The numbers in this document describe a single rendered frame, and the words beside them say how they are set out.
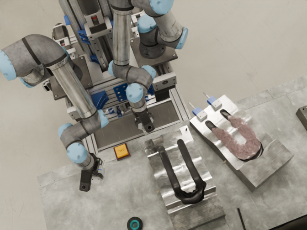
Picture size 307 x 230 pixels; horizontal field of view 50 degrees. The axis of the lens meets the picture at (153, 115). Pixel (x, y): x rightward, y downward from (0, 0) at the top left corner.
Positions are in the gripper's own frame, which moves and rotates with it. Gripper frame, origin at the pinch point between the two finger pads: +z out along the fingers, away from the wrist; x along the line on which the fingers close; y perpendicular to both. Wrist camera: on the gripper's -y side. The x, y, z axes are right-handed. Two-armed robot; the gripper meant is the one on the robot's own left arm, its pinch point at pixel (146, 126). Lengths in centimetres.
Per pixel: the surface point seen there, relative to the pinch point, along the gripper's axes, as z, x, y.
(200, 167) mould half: 4.9, -13.9, -32.1
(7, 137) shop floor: 95, 103, 98
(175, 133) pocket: 8.8, -12.5, -7.8
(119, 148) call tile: 11.4, 18.4, 0.8
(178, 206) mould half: 8.4, 5.4, -42.7
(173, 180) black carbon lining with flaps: 4.5, 1.4, -31.6
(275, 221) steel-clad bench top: 15, -33, -71
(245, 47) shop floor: 95, -124, 68
